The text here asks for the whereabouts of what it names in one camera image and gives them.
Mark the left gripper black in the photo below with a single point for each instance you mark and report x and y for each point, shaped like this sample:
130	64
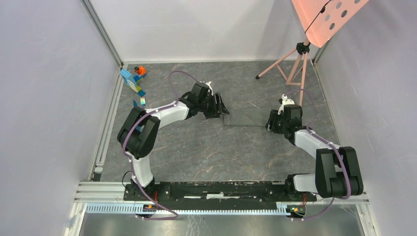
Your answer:
217	109

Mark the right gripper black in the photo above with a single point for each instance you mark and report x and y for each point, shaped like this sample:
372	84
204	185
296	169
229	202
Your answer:
270	126

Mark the grey cloth napkin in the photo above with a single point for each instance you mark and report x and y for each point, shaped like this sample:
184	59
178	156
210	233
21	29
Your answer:
251	117

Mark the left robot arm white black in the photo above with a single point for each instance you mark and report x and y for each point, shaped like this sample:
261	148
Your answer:
139	131

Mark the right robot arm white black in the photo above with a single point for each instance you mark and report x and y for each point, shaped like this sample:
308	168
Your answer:
337	172

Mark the pink tripod stand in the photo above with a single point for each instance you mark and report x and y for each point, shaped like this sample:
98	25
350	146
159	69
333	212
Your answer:
300	64

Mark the blue plastic knife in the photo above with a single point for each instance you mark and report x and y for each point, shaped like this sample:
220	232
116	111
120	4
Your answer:
136	105

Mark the orange toy figure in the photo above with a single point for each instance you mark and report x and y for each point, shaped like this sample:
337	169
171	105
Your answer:
140	70

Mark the blue toy block stack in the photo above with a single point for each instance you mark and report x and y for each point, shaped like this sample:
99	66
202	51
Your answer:
132	81

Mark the pink perforated board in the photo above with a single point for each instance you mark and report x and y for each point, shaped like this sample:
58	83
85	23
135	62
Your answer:
322	19

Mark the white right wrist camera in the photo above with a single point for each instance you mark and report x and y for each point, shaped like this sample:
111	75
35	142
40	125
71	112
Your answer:
284	100

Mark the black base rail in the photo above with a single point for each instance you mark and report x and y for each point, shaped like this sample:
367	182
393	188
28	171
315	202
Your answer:
225	194

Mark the white slotted cable duct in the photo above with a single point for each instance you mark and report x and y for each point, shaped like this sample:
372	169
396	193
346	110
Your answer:
150	210

